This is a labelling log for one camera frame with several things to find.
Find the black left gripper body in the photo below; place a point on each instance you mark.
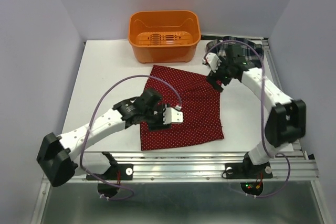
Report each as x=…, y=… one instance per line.
x=154, y=118

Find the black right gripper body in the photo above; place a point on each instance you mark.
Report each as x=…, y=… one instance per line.
x=222, y=75

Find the red polka dot skirt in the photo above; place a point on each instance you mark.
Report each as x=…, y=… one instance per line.
x=200, y=107

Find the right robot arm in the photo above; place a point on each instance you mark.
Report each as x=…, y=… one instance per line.
x=286, y=121

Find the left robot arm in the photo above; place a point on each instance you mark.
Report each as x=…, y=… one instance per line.
x=58, y=153

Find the navy plaid skirt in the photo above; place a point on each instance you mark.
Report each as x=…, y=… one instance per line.
x=251, y=53

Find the orange plastic basket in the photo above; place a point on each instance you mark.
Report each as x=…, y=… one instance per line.
x=164, y=36

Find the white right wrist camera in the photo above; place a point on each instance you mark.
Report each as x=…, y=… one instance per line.
x=212, y=60

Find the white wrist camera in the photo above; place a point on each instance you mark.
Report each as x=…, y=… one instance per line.
x=172, y=116
x=212, y=60

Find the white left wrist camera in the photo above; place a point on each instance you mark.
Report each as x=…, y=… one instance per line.
x=172, y=116

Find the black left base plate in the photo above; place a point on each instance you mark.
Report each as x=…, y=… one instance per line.
x=119, y=171

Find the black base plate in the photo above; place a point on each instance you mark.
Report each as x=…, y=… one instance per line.
x=119, y=171
x=241, y=171

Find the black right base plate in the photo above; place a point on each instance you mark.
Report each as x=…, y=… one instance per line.
x=241, y=171

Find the aluminium rail frame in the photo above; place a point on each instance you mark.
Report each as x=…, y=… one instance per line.
x=176, y=185

